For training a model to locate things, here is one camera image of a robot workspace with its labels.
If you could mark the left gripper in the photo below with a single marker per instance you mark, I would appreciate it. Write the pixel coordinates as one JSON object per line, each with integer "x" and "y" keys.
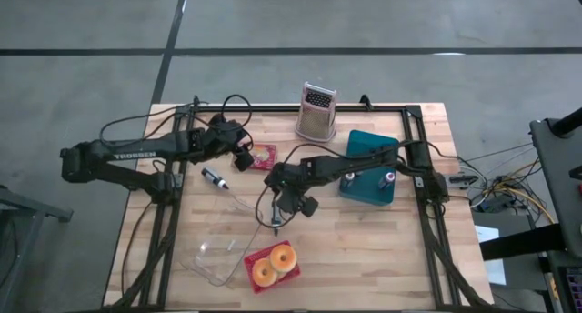
{"x": 223, "y": 138}

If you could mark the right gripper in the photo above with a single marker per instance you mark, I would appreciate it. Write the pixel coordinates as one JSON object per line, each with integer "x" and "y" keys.
{"x": 291, "y": 185}

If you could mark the grey marker pen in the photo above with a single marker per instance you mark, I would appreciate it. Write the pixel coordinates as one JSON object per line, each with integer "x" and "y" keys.
{"x": 275, "y": 223}

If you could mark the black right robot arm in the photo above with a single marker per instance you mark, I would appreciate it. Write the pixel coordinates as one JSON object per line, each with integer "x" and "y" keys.
{"x": 345, "y": 160}

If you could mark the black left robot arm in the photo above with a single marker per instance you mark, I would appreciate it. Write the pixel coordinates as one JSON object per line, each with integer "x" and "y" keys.
{"x": 136, "y": 154}

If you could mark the metal box grater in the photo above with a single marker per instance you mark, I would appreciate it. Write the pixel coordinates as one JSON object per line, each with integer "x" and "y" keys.
{"x": 316, "y": 122}

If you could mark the teal plastic bin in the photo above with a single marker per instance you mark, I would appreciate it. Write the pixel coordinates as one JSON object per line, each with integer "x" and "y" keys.
{"x": 368, "y": 192}

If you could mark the red plastic basket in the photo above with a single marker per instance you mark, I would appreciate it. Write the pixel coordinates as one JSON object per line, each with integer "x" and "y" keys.
{"x": 253, "y": 259}

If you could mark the clear plastic container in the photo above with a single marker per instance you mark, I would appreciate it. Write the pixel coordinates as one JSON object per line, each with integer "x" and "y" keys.
{"x": 213, "y": 263}

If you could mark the grey metal stand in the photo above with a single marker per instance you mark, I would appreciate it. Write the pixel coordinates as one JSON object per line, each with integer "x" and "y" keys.
{"x": 27, "y": 208}

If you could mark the white paper sheet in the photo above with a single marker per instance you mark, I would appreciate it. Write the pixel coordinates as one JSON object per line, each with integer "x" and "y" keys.
{"x": 493, "y": 267}

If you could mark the black cart base beam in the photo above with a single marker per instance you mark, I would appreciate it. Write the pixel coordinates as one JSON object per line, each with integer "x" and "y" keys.
{"x": 523, "y": 242}

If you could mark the grey equipment cart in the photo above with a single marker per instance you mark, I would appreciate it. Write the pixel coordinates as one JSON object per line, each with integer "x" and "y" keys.
{"x": 554, "y": 176}

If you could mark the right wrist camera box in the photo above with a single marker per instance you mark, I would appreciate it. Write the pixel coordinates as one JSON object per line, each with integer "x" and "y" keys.
{"x": 309, "y": 207}

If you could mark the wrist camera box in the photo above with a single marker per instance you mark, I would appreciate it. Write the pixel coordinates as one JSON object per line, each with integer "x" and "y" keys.
{"x": 309, "y": 207}
{"x": 243, "y": 160}

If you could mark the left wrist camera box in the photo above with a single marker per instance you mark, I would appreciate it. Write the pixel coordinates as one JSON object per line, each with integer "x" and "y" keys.
{"x": 243, "y": 160}

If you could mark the black aluminium table frame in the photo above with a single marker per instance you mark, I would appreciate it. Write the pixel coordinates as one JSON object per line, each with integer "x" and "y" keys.
{"x": 273, "y": 108}

